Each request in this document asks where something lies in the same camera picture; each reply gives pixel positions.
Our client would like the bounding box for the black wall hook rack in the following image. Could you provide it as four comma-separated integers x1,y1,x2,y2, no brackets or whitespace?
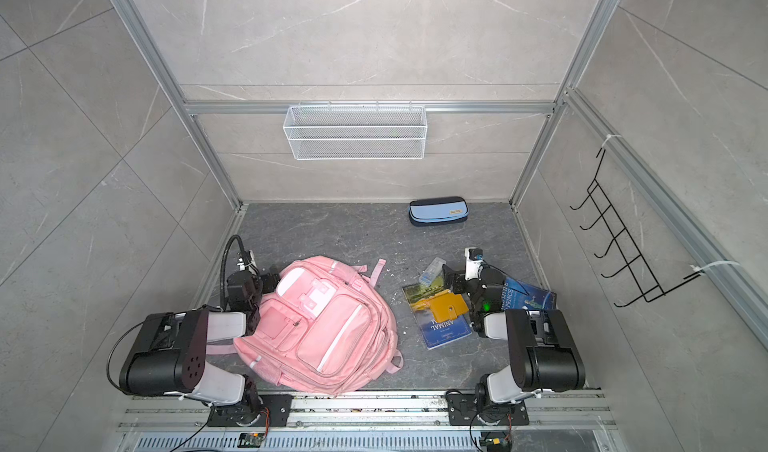
569,148,704,309

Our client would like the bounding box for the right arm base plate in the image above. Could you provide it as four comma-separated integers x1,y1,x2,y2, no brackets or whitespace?
444,389,530,427

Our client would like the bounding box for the yellow card wallet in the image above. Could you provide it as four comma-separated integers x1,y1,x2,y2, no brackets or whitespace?
427,290,469,323

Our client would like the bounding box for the aluminium mounting rail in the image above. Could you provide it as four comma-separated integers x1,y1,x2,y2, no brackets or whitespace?
117,389,619,433

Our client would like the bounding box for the white cable tie lower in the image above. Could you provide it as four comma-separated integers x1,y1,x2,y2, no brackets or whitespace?
691,260,741,274

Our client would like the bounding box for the blue Little Prince book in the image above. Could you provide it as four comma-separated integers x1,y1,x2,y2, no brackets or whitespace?
501,277,557,311

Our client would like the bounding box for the clear plastic compass box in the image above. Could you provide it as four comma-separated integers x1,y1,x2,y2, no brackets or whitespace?
418,257,446,287

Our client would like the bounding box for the pink school backpack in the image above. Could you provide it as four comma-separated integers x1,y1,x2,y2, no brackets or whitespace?
207,256,404,396

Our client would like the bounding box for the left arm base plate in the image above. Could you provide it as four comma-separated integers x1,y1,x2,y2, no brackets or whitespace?
207,394,293,428

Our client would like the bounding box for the Animal Farm book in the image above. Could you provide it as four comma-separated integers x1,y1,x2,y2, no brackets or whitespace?
403,278,473,350

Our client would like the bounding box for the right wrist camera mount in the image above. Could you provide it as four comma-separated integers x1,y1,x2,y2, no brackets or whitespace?
464,247,484,281

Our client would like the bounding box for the white cable tie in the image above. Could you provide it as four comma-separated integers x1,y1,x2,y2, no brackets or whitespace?
691,260,741,274
600,134,622,150

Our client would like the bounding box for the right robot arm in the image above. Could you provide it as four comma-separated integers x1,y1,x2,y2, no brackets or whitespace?
443,265,586,409

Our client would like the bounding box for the black corrugated cable conduit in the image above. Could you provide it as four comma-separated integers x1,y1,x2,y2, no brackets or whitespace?
218,234,253,312

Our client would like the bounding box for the blue pencil case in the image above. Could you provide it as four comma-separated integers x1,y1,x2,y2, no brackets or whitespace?
408,196,469,226

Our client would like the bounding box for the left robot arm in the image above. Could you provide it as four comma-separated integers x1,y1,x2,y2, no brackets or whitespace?
110,267,279,409

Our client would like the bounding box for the white wire mesh basket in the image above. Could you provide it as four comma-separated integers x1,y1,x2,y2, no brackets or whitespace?
283,104,428,161

